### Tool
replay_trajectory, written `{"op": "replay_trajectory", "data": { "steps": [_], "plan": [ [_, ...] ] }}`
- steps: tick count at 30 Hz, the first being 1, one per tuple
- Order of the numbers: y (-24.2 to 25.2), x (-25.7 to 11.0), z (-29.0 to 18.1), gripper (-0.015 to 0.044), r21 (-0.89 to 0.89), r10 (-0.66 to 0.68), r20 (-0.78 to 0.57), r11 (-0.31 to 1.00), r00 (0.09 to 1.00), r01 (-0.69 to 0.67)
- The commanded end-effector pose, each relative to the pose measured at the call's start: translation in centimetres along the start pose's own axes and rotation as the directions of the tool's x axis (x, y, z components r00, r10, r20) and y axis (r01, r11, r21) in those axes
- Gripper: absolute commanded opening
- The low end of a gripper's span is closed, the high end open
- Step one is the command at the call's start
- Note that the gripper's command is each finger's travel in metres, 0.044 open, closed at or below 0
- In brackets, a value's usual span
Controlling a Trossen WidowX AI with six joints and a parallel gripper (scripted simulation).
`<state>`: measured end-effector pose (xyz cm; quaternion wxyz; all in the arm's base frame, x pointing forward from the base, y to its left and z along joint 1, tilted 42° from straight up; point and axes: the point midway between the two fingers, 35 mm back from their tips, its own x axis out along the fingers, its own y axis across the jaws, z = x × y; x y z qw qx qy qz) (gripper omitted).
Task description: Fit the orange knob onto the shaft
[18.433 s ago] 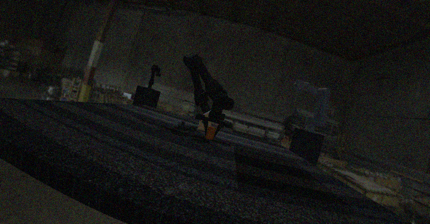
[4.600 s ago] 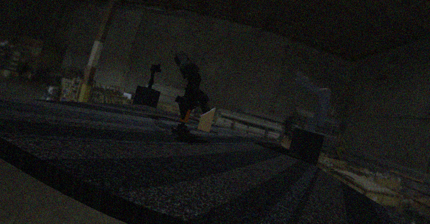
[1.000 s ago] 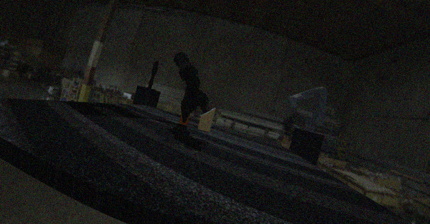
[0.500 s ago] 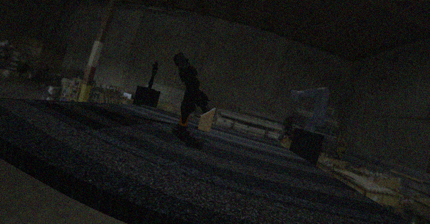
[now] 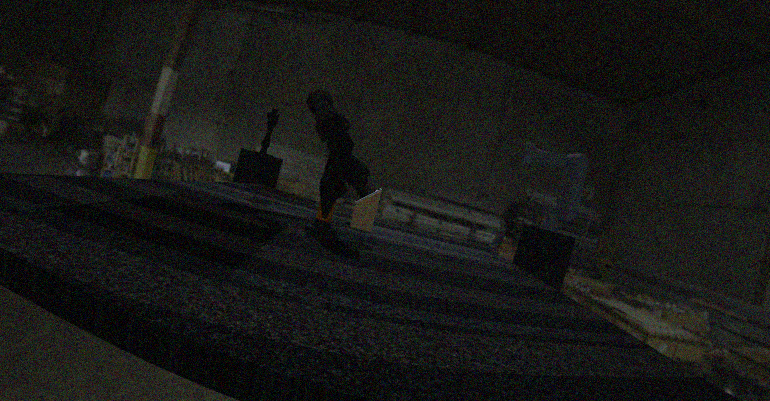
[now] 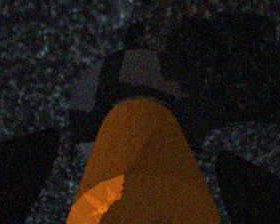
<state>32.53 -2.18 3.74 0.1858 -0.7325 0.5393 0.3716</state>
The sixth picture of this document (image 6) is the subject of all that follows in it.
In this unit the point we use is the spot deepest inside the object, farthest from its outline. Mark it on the orange cylindrical knob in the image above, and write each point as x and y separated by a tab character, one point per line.
142	171

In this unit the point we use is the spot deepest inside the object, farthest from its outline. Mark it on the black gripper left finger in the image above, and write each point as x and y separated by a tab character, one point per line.
25	164

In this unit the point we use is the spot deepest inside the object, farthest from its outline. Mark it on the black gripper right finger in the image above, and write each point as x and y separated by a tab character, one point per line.
251	195

